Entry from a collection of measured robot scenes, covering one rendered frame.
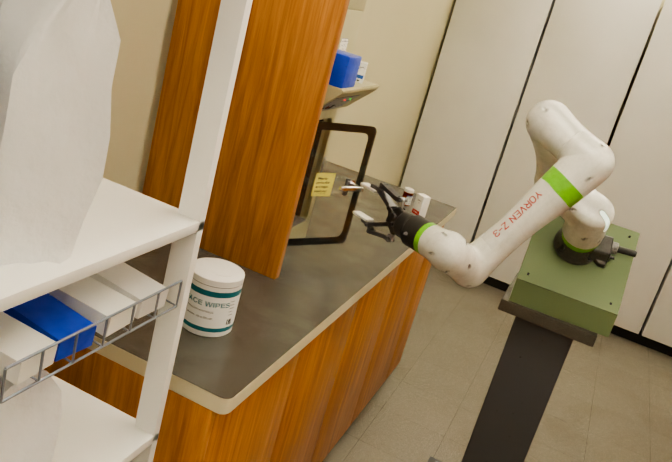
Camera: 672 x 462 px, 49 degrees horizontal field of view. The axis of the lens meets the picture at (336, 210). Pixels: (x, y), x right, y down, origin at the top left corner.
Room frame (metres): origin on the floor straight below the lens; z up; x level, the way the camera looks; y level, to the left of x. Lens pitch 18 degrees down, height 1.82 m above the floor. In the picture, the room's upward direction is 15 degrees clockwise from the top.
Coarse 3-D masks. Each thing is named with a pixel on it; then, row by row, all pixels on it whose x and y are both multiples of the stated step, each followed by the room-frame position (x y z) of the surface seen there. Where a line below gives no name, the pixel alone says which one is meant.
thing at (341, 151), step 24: (336, 144) 2.17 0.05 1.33; (360, 144) 2.23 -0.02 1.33; (312, 168) 2.12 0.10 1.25; (336, 168) 2.19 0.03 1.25; (360, 168) 2.25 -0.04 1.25; (336, 192) 2.20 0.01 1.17; (312, 216) 2.15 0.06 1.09; (336, 216) 2.22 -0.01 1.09; (288, 240) 2.11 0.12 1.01; (312, 240) 2.17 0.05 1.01; (336, 240) 2.24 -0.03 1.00
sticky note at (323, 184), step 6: (318, 174) 2.14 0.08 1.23; (324, 174) 2.16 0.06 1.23; (330, 174) 2.17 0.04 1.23; (318, 180) 2.15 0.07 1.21; (324, 180) 2.16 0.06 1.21; (330, 180) 2.18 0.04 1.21; (318, 186) 2.15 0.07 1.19; (324, 186) 2.17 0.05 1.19; (330, 186) 2.18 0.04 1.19; (312, 192) 2.14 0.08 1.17; (318, 192) 2.15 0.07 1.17; (324, 192) 2.17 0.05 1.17; (330, 192) 2.19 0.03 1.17
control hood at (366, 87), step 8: (328, 88) 2.04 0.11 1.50; (336, 88) 2.03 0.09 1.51; (344, 88) 2.06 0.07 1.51; (352, 88) 2.10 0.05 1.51; (360, 88) 2.16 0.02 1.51; (368, 88) 2.23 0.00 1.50; (376, 88) 2.31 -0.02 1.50; (328, 96) 2.03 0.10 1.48; (336, 96) 2.03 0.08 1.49; (344, 96) 2.11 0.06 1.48; (360, 96) 2.29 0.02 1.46; (344, 104) 2.27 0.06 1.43
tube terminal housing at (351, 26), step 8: (352, 16) 2.28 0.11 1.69; (360, 16) 2.34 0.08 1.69; (344, 24) 2.24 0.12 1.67; (352, 24) 2.30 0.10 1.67; (344, 32) 2.25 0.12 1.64; (352, 32) 2.31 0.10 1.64; (352, 40) 2.33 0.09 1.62; (352, 48) 2.35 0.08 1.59; (328, 112) 2.29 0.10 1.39; (336, 112) 2.35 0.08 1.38; (328, 120) 2.37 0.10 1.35
